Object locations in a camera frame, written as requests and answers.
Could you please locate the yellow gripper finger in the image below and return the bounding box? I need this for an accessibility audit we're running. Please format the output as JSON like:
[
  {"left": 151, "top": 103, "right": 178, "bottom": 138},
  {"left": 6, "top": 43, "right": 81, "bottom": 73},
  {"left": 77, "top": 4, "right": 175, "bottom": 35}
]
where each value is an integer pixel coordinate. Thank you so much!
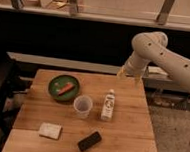
[
  {"left": 117, "top": 67, "right": 126, "bottom": 79},
  {"left": 134, "top": 76, "right": 142, "bottom": 86}
]

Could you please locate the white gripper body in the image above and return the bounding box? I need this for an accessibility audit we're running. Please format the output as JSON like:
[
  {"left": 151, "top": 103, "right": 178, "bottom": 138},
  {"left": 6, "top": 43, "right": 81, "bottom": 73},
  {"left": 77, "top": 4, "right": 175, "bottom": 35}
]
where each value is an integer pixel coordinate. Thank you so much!
[{"left": 123, "top": 53, "right": 150, "bottom": 77}]

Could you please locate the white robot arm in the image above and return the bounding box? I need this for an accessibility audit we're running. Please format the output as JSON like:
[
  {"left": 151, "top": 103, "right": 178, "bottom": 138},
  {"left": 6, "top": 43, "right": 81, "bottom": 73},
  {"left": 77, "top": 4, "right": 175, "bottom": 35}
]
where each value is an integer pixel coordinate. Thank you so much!
[{"left": 118, "top": 32, "right": 190, "bottom": 92}]

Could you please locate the white plastic bottle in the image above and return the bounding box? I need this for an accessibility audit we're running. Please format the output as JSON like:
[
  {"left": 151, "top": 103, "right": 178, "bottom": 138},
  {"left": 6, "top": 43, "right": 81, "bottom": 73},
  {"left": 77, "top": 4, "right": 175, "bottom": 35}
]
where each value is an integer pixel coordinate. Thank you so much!
[{"left": 101, "top": 89, "right": 115, "bottom": 121}]

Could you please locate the clear plastic cup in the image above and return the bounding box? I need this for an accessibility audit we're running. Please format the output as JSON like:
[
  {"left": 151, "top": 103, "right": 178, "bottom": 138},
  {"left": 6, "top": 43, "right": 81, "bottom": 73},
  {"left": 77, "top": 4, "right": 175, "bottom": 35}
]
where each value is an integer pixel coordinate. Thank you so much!
[{"left": 73, "top": 95, "right": 93, "bottom": 119}]

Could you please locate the orange carrot piece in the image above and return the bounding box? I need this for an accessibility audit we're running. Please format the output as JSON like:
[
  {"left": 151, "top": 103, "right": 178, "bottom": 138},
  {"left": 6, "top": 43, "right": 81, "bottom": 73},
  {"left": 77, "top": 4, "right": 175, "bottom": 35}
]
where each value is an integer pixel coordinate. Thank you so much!
[{"left": 58, "top": 82, "right": 75, "bottom": 95}]

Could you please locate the green round plate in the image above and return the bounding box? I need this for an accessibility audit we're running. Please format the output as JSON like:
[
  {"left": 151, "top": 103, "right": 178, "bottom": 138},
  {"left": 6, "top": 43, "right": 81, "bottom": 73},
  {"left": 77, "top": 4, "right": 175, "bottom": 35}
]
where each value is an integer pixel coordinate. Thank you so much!
[{"left": 48, "top": 75, "right": 80, "bottom": 102}]

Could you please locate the black rectangular remote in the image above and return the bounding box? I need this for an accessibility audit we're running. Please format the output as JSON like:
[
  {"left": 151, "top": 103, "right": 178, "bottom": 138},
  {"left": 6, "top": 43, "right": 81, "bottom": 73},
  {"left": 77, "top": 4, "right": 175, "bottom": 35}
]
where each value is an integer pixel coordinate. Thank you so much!
[{"left": 77, "top": 132, "right": 102, "bottom": 152}]

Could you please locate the beige sponge block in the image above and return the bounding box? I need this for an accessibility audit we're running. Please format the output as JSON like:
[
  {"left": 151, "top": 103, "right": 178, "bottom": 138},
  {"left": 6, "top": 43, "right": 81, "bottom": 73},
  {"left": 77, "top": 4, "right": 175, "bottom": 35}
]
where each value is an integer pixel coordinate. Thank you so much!
[{"left": 38, "top": 122, "right": 62, "bottom": 139}]

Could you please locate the dark equipment at left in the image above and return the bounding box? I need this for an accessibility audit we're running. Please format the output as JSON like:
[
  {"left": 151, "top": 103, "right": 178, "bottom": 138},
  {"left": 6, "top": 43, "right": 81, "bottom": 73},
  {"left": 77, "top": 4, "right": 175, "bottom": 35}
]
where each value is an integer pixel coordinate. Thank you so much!
[{"left": 0, "top": 58, "right": 32, "bottom": 135}]

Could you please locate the grey metal shelf rail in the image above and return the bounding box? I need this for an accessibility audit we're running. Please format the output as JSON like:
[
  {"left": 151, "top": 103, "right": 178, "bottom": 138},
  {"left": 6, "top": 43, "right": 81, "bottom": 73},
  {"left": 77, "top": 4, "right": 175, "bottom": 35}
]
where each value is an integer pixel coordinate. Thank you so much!
[{"left": 4, "top": 51, "right": 190, "bottom": 94}]

